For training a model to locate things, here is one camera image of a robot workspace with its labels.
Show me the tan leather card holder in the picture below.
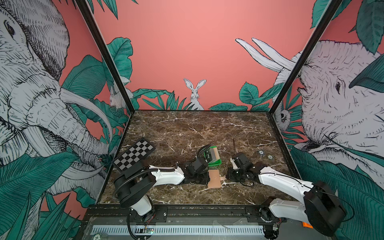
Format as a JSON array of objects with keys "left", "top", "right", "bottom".
[{"left": 207, "top": 170, "right": 226, "bottom": 189}]

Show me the green plastic tray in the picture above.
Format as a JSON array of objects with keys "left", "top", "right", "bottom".
[{"left": 204, "top": 146, "right": 222, "bottom": 167}]

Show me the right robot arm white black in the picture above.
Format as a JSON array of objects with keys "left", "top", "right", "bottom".
[{"left": 226, "top": 153, "right": 347, "bottom": 240}]

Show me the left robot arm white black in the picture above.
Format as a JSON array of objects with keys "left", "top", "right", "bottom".
[{"left": 113, "top": 157, "right": 210, "bottom": 222}]

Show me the stack of credit cards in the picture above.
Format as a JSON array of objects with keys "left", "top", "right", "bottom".
[{"left": 209, "top": 147, "right": 220, "bottom": 164}]

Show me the checkerboard calibration plate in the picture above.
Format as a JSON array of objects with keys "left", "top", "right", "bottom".
[{"left": 113, "top": 138, "right": 156, "bottom": 173}]

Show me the small green circuit board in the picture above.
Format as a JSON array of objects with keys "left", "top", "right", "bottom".
[{"left": 144, "top": 228, "right": 155, "bottom": 235}]

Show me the orange connector block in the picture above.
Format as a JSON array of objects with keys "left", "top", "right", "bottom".
[{"left": 302, "top": 222, "right": 313, "bottom": 229}]

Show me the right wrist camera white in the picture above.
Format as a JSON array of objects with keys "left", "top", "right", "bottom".
[{"left": 230, "top": 158, "right": 239, "bottom": 170}]

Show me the white slotted cable duct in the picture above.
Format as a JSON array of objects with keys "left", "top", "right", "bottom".
[{"left": 90, "top": 225, "right": 264, "bottom": 236}]

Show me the black mounting rail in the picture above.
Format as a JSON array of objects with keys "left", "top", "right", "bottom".
[{"left": 84, "top": 204, "right": 280, "bottom": 225}]

